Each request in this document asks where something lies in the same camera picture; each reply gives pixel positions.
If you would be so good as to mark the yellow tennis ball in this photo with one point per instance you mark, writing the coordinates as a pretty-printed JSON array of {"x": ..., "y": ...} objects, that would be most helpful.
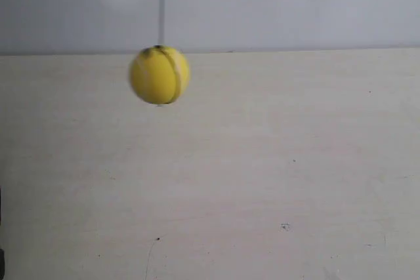
[{"x": 159, "y": 75}]

